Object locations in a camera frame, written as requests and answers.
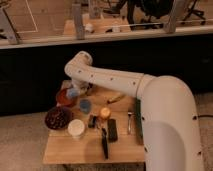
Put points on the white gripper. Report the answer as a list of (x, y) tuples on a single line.
[(79, 87)]

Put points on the blue sponge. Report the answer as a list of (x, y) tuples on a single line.
[(72, 93)]

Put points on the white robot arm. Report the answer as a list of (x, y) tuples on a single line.
[(168, 114)]

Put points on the red bowl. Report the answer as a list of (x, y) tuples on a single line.
[(63, 100)]

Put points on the dark bowl with beans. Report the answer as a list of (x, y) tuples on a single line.
[(58, 117)]

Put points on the blue cup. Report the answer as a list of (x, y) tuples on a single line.
[(85, 106)]

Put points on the yellow orange round fruit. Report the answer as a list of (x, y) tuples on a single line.
[(105, 113)]

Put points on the small dark object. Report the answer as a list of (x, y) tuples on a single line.
[(92, 121)]

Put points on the banana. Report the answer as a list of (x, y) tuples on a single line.
[(115, 98)]

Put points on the white cup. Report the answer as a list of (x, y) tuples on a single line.
[(76, 128)]

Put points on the black rectangular block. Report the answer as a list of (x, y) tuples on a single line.
[(112, 130)]

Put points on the metal fork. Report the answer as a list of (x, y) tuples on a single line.
[(130, 114)]

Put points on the background wooden table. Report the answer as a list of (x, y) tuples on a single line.
[(100, 26)]

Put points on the green plastic tray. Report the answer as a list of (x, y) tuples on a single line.
[(138, 125)]

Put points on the black office chair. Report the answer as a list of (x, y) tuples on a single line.
[(151, 8)]

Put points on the black handled knife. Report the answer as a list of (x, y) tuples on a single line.
[(104, 143)]

